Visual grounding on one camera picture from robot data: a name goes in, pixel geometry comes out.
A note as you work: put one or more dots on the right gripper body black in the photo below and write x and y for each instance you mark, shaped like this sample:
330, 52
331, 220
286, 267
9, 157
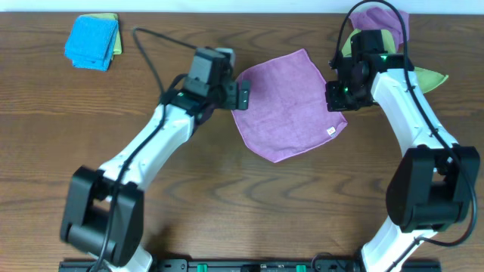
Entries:
336, 97

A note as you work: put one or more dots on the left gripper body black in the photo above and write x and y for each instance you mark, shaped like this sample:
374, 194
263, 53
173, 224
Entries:
237, 95

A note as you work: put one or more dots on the purple microfiber cloth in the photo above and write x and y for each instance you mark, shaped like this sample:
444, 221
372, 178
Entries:
287, 113

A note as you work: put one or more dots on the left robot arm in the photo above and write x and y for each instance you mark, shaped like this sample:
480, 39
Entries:
104, 211

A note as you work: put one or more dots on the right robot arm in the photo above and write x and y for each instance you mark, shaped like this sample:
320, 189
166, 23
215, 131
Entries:
431, 197

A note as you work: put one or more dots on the crumpled purple cloth at back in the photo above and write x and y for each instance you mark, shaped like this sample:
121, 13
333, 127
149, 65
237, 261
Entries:
376, 18

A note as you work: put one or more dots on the folded green cloth under blue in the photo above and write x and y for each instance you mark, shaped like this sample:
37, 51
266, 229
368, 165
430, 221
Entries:
117, 48

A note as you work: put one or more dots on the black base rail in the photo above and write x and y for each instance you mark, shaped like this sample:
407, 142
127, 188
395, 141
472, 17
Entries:
182, 265

